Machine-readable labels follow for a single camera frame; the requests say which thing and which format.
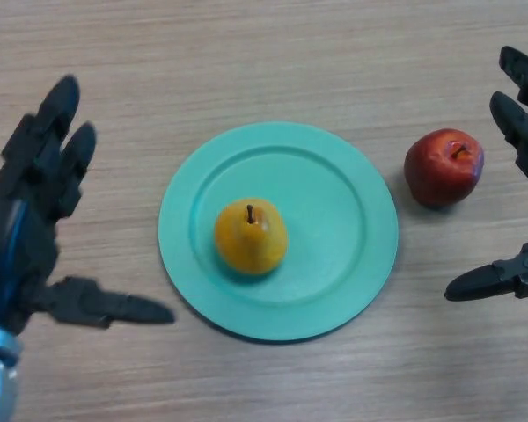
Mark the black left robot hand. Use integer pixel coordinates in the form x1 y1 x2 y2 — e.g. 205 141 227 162
0 75 176 335

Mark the yellow pear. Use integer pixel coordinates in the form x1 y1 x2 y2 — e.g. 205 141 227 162
214 198 289 276

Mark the green round plate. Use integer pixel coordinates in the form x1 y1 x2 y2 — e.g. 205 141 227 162
158 121 400 343

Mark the red apple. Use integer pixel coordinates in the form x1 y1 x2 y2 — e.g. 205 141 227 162
403 127 485 208

